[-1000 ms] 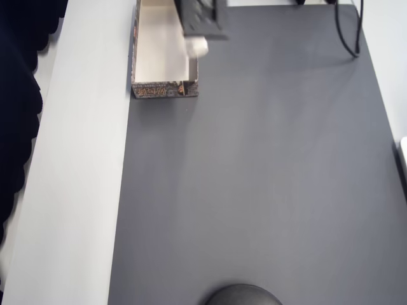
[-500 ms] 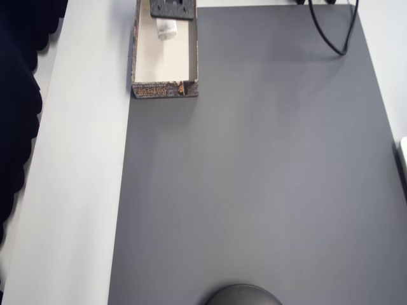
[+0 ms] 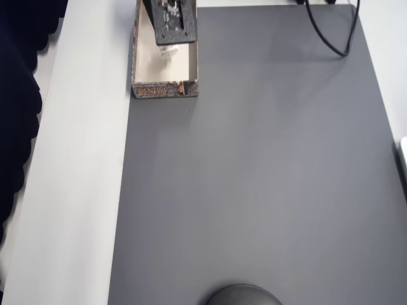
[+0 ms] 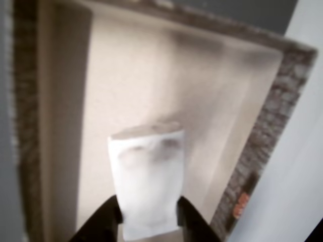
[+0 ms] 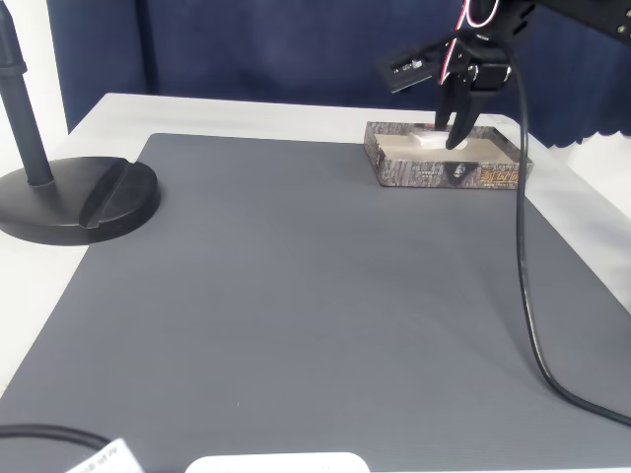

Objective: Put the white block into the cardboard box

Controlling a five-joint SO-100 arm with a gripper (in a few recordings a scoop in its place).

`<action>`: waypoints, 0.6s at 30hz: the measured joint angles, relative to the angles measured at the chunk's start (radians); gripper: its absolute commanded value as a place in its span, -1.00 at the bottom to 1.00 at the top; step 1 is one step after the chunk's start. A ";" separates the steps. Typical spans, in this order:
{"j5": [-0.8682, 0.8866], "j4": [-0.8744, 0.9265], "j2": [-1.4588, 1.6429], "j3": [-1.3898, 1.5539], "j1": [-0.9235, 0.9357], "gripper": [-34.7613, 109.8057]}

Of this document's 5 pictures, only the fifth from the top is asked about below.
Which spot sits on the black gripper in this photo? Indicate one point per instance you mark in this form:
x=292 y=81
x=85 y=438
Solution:
x=462 y=93

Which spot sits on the small white block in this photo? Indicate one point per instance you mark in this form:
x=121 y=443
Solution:
x=429 y=139

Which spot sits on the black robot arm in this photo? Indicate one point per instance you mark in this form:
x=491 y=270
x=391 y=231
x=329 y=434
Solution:
x=567 y=12

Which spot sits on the patterned brown cardboard box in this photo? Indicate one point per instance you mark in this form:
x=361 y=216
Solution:
x=419 y=175

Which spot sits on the grey rubber mat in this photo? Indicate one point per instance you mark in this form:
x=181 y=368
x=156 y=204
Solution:
x=296 y=320

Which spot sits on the white flat device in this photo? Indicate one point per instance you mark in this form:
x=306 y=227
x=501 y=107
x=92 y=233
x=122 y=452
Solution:
x=276 y=464

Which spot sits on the black round stand base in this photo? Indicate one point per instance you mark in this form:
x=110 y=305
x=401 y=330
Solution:
x=59 y=197

